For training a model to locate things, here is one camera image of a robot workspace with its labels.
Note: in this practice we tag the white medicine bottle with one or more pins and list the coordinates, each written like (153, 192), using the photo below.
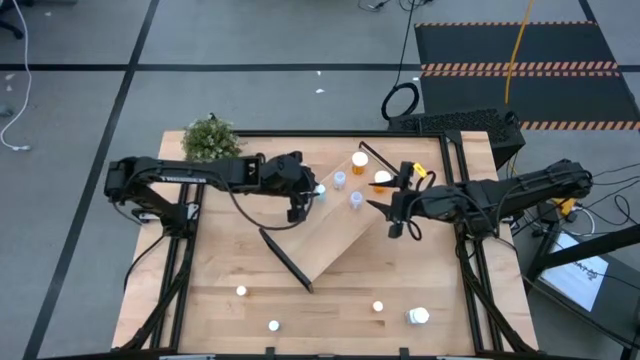
(418, 315)

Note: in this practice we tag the black hazard-striped floor mat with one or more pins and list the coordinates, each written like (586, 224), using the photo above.
(550, 95)

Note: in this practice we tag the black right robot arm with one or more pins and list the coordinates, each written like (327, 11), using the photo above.
(525, 190)

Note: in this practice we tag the black office chair base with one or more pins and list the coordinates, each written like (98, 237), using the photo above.
(10, 27)

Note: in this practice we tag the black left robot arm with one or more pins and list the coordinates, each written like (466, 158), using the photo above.
(190, 172)

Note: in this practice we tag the black metal stand bar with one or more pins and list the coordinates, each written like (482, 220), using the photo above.
(590, 247)

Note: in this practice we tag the yellow tag on gripper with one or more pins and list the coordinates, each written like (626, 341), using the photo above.
(420, 170)

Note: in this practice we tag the small white-capped bottle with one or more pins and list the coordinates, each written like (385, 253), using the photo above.
(378, 306)

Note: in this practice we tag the small orange bottle white cap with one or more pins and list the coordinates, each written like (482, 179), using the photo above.
(241, 290)

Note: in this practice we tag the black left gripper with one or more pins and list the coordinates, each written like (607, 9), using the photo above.
(285, 175)

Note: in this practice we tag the large orange bottle white cap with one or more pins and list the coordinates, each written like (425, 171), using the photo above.
(382, 176)
(359, 159)

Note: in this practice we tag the small green potted plant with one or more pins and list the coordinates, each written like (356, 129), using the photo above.
(210, 137)

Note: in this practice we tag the small teal bottle white cap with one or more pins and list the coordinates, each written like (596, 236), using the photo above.
(273, 325)
(321, 190)

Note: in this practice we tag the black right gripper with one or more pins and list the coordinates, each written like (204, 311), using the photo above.
(425, 202)

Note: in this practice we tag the black computer tower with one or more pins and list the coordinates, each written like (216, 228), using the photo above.
(465, 121)

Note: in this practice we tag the yellow power plug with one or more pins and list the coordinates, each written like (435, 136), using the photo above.
(565, 205)

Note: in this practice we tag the clear plastic medicine bottle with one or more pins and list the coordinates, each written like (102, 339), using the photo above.
(339, 177)
(356, 198)

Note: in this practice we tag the wooden shelf with black ends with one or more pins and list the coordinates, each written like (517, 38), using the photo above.
(325, 235)

